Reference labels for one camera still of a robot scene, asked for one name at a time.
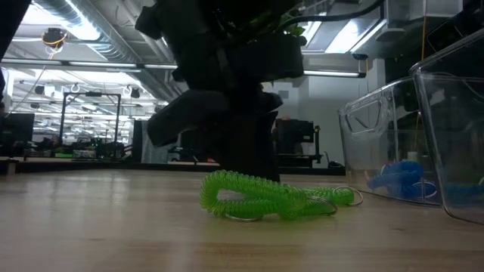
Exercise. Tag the black background workstation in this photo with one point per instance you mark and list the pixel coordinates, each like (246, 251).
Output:
(298, 132)

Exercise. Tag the black background frame rig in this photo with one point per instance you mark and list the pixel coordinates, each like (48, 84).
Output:
(92, 94)

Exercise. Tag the silver ceiling air duct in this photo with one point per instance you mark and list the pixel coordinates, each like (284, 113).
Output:
(113, 38)

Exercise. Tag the short ceiling light strip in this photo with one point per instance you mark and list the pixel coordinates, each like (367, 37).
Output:
(332, 73)

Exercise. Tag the clear plastic tray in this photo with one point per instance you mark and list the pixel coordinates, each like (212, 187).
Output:
(363, 151)
(461, 151)

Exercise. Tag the long ceiling light strip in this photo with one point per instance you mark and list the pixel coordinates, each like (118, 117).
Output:
(94, 65)

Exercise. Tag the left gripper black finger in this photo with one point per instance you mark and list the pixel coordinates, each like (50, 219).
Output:
(181, 117)
(264, 104)

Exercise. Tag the black monitor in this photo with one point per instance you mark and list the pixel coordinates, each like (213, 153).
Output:
(17, 130)

